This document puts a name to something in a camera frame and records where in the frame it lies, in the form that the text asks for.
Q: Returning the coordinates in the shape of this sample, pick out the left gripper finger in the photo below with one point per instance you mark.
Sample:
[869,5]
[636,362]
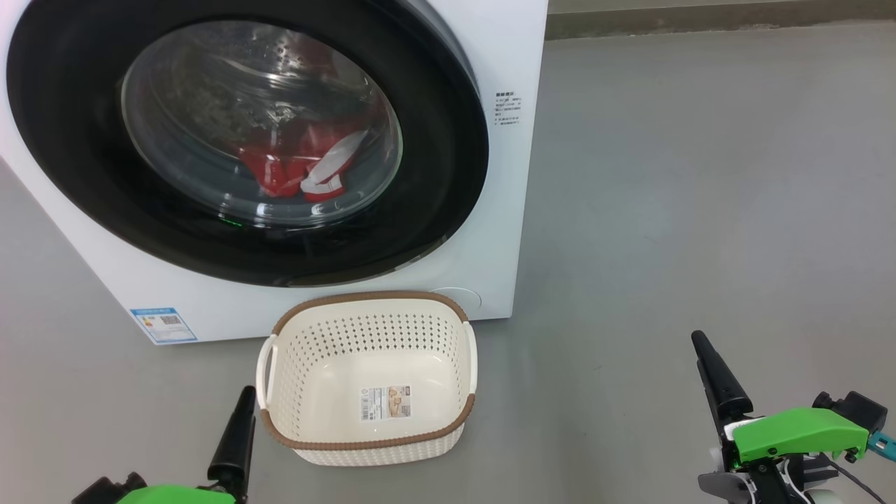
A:
[238,434]

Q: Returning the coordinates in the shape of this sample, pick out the black glass washer door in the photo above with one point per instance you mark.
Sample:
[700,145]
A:
[70,140]

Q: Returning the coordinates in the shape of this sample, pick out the cream laundry basket brown rim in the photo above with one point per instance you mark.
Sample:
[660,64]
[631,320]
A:
[315,350]

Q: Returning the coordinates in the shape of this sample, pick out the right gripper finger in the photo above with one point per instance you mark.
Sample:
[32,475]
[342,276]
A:
[721,385]

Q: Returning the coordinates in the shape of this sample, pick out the blue energy label sticker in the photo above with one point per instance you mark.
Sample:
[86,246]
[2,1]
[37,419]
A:
[162,325]

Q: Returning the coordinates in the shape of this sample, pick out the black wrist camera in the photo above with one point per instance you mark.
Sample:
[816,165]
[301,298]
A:
[857,409]
[112,490]

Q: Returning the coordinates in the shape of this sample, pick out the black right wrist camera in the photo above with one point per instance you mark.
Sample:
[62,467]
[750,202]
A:
[857,409]

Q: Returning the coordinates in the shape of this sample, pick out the printed product label sticker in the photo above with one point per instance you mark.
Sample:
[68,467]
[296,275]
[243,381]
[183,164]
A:
[385,402]

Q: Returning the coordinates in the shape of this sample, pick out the white front-load washing machine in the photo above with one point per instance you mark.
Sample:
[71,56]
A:
[504,210]

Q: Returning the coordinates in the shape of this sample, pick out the round drain filter cover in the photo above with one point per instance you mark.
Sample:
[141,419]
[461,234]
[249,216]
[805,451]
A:
[462,297]

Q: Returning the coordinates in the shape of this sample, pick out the red and white garment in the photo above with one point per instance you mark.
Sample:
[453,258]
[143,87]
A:
[280,168]

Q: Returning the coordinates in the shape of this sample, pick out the grey wall baseboard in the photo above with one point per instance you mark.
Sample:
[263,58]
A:
[700,26]

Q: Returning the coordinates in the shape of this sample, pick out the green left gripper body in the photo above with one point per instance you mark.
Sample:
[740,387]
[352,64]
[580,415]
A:
[175,495]

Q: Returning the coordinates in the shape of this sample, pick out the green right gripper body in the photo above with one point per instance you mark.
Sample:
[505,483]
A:
[791,434]

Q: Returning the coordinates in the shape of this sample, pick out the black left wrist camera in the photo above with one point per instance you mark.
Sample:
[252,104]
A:
[112,490]

